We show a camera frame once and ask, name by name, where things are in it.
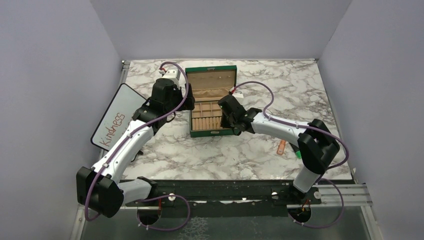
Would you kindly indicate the aluminium frame rail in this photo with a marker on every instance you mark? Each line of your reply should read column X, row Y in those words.
column 344, row 214

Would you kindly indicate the orange highlighter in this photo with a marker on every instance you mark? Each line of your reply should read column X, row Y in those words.
column 281, row 148

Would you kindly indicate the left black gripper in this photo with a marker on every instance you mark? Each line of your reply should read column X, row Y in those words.
column 188, row 104

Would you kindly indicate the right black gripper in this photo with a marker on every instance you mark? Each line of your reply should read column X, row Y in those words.
column 226, row 124

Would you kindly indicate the green black highlighter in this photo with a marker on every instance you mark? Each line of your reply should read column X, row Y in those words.
column 298, row 153

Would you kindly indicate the black mounting rail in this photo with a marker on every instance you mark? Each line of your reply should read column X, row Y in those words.
column 226, row 198

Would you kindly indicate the green jewelry box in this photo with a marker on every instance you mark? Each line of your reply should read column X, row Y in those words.
column 209, row 84

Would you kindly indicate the white dry-erase board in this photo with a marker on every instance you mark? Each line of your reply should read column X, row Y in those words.
column 117, row 117

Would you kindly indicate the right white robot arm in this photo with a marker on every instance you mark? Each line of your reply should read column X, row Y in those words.
column 317, row 146

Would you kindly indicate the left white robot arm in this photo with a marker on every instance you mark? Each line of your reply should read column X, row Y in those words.
column 99, row 188

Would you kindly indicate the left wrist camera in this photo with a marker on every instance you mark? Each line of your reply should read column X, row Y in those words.
column 173, row 74

